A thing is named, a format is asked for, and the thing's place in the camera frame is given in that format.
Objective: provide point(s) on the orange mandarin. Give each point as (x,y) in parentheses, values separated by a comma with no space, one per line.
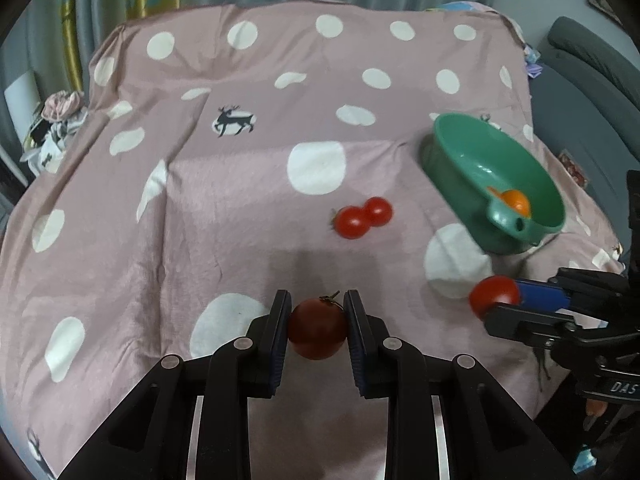
(517,201)

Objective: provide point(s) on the wall picture frame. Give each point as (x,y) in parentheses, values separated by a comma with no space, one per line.
(605,2)

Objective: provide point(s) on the pink polka dot blanket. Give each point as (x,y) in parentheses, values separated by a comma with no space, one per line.
(200,210)

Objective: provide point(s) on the pile of clothes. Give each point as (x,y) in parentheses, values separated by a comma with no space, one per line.
(60,110)

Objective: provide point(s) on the red patterned packet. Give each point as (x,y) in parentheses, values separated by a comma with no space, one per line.
(574,167)

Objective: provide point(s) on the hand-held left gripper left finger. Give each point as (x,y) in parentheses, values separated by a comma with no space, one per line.
(280,340)

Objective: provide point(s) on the white cylinder appliance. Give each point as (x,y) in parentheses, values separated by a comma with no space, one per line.
(22,100)

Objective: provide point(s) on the green plastic bowl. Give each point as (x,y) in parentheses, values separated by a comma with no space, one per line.
(475,160)

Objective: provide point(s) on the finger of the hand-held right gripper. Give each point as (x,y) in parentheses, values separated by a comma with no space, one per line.
(520,322)
(545,294)

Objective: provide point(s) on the red tomato with stem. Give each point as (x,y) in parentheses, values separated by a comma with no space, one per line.
(318,328)
(352,221)

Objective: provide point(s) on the grey sofa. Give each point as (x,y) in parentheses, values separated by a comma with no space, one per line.
(590,100)

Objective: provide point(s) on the gold curtain strip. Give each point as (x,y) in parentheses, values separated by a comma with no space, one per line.
(71,25)

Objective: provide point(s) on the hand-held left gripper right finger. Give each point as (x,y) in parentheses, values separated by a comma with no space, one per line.
(356,340)

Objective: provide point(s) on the small colourful cloth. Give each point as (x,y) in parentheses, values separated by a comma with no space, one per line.
(532,62)

